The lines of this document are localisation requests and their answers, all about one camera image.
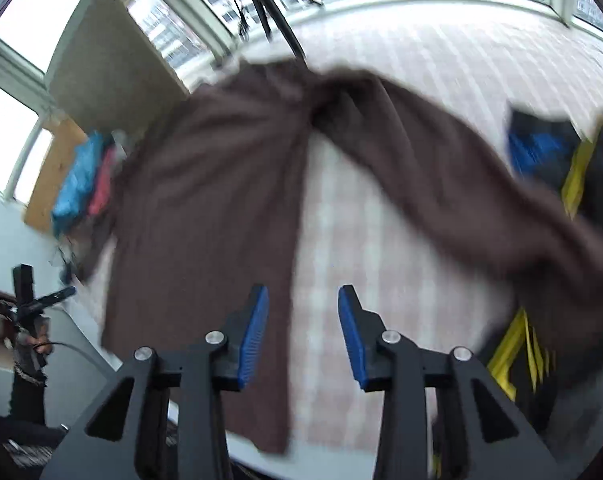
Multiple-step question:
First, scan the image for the brown garment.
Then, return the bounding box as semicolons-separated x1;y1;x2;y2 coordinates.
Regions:
74;59;603;457

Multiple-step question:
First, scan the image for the blue hoodie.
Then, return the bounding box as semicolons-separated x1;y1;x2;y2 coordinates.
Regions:
50;131;108;239

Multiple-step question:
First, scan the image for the person's left hand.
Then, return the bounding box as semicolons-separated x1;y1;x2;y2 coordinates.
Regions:
18;320;53;362

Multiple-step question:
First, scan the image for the pine plank board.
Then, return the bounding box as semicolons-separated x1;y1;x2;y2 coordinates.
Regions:
24;119;90;234

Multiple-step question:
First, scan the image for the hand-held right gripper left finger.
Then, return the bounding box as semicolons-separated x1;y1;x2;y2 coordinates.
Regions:
40;284;271;480

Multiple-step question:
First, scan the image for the stack of folded clothes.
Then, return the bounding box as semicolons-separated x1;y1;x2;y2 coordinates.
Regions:
86;146;118;217

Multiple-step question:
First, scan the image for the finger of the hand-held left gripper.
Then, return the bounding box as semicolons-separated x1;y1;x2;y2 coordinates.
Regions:
32;286;78;314

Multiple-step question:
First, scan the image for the person's left forearm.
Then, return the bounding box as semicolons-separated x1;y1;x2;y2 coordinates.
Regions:
9;356;49;428

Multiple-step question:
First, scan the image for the large light wooden board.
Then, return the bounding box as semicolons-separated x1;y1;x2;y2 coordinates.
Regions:
46;0;193;122

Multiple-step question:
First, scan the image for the plaid cloth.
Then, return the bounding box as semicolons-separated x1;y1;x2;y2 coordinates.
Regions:
82;14;603;462

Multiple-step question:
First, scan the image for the white window frame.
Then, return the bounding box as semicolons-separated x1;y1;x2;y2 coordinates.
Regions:
0;0;603;203

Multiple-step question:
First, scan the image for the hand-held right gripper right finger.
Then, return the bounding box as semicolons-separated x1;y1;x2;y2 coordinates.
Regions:
337;284;565;480

